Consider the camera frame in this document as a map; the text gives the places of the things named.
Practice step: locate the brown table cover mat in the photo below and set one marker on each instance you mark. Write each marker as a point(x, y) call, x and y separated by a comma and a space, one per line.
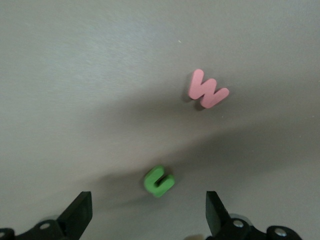
point(75, 75)

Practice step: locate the pink foam letter w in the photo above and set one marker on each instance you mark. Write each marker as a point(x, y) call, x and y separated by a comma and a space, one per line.
point(196, 85)

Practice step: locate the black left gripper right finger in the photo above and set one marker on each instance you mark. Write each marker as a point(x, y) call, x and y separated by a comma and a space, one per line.
point(216, 217)

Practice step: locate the green foam letter n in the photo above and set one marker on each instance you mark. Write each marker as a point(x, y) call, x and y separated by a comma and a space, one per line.
point(150, 182)

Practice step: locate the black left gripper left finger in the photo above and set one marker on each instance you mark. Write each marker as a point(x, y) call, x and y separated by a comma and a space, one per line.
point(78, 215)

